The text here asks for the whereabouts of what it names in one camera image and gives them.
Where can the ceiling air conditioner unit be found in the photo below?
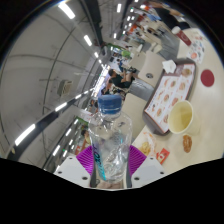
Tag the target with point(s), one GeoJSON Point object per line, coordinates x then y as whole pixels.
{"type": "Point", "coordinates": [65, 87]}

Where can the small red sauce packet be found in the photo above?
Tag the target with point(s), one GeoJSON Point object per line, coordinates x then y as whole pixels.
{"type": "Point", "coordinates": [162, 155]}

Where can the dark brown food tray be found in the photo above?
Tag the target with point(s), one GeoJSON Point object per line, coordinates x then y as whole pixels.
{"type": "Point", "coordinates": [194, 75]}

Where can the flat round red coaster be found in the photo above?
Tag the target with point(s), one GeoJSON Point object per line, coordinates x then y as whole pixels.
{"type": "Point", "coordinates": [207, 77]}

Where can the ceiling strip lights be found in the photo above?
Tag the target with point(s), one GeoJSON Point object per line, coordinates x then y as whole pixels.
{"type": "Point", "coordinates": [66, 10]}

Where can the clear blue-capped water bottle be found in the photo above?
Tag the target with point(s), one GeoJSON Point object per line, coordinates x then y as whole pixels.
{"type": "Point", "coordinates": [110, 146]}

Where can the clear bag with food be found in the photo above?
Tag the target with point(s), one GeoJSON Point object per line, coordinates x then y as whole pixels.
{"type": "Point", "coordinates": [146, 145]}

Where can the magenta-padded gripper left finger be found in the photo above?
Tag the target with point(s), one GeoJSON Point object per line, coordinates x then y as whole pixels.
{"type": "Point", "coordinates": [71, 168]}

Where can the crumpled white napkin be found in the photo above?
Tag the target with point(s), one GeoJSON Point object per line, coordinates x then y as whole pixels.
{"type": "Point", "coordinates": [169, 66]}

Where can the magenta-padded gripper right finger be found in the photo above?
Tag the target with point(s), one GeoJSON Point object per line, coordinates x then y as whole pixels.
{"type": "Point", "coordinates": [146, 170]}

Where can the printed paper tray liner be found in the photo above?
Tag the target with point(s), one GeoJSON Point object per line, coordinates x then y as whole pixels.
{"type": "Point", "coordinates": [168, 95]}

